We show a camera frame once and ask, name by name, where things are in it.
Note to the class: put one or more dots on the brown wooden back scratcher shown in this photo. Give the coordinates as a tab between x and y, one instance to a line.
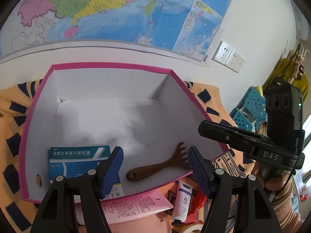
178	159

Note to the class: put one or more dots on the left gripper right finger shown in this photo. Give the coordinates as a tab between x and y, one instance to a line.
254	211

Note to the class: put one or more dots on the salmon pink tube white cap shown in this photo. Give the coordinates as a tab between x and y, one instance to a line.
158	223

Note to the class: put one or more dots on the white tape roll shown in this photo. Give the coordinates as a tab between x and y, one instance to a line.
193	228

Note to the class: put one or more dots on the blue perforated plastic rack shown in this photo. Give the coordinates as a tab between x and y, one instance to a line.
250	111

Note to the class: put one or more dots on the white wall socket panel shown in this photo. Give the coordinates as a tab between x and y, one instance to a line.
226	55

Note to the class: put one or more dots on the orange patterned tablecloth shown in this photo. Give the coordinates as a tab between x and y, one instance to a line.
15	102

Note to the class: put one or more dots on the red tassel ornament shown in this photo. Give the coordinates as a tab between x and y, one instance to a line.
197	202

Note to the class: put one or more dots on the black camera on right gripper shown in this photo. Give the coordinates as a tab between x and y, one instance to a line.
284	108

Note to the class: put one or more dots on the teal medicine box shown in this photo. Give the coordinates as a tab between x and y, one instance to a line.
72	162

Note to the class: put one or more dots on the blue white medicine box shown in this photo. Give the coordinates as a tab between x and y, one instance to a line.
116	191

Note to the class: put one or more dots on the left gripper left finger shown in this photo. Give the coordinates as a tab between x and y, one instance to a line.
57	210

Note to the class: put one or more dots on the pink knit right sleeve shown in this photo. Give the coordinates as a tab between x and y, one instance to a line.
289	220

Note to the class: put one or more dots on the pink cardboard box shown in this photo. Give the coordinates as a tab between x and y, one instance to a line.
144	110

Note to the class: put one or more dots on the yellow hanging garment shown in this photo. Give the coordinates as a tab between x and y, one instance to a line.
283	70

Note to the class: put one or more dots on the light pink tube white cap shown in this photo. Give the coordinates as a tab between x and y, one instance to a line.
135	207

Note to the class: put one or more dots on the white hand cream tube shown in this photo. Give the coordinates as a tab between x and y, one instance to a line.
181	207

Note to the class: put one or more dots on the person right hand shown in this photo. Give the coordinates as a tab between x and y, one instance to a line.
278	184

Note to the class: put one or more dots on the colourful wall map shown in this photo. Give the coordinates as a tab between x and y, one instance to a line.
185	27

